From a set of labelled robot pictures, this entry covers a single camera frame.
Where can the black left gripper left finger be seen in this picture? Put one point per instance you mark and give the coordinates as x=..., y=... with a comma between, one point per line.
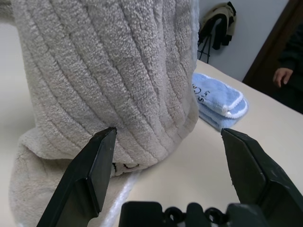
x=80, y=179

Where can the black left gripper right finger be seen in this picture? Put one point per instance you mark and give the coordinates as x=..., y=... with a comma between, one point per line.
x=260, y=179

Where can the beige towel with white trim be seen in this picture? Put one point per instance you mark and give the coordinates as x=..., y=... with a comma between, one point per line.
x=94, y=71

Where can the bystander dark sleeved forearm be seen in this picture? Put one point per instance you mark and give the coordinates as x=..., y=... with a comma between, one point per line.
x=293, y=52

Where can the blue towel with white trim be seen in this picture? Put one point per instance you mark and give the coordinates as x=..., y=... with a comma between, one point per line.
x=217, y=101

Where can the bystander bare hand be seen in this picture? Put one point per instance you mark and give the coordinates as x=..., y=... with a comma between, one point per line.
x=282, y=76

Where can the bystander dark trousered legs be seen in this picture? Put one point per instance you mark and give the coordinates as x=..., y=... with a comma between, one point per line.
x=291, y=97

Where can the dark brown wooden door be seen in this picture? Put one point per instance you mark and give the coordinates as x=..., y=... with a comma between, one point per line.
x=267, y=47

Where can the black tripod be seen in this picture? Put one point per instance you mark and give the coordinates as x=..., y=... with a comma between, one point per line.
x=205, y=49

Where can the black and beige hanging jacket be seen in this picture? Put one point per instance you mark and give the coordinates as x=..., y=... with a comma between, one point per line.
x=221, y=30

